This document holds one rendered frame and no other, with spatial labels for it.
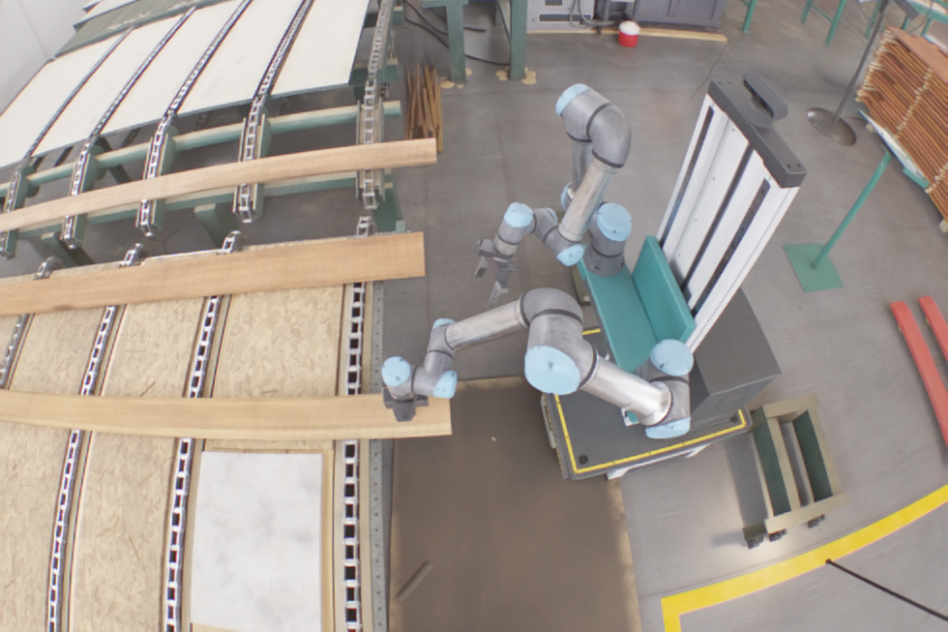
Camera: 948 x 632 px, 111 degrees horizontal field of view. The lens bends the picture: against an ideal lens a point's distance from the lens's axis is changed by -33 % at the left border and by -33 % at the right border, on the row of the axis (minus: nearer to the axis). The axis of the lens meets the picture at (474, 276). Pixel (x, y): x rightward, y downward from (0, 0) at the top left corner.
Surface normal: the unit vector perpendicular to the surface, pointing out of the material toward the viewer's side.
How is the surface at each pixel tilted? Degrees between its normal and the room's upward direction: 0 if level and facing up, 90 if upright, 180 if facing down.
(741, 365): 0
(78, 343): 0
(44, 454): 0
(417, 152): 22
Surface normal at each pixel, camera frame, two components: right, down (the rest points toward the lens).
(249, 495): -0.03, -0.58
